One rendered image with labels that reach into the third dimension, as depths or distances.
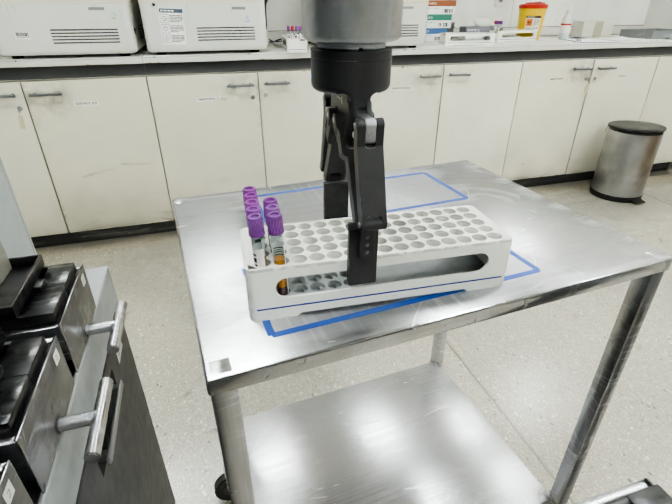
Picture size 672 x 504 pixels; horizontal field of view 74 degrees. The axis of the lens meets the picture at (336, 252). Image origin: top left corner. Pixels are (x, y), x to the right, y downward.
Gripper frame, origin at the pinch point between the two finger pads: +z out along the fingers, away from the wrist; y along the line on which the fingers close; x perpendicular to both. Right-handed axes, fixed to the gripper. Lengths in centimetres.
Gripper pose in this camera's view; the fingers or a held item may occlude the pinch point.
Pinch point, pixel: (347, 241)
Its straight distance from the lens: 50.8
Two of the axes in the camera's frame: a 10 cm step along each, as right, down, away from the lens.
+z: 0.0, 8.7, 4.9
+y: -2.4, -4.8, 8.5
